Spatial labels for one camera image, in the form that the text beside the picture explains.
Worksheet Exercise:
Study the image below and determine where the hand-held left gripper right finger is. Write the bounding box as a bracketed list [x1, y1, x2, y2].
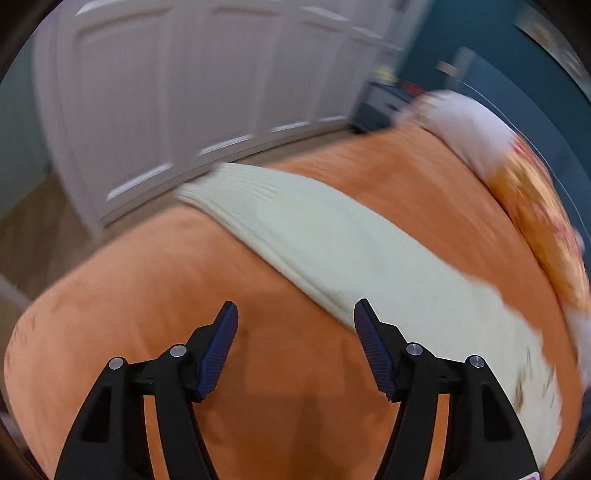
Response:
[353, 299, 541, 480]

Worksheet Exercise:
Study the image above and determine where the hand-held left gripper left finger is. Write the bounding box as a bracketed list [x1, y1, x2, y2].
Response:
[54, 301, 239, 480]

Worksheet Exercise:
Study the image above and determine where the cream knit garment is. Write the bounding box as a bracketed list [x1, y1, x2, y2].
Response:
[175, 162, 564, 467]

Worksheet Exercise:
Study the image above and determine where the orange bed blanket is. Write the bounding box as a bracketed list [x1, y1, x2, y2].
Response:
[4, 124, 583, 480]

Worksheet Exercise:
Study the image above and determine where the orange floral quilt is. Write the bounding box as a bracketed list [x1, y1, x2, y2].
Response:
[487, 138, 591, 305]

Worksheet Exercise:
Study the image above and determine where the dark blue nightstand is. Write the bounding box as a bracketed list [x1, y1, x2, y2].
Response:
[353, 80, 416, 134]

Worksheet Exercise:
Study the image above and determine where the white panelled wardrobe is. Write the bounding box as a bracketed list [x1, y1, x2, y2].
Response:
[34, 0, 416, 236]

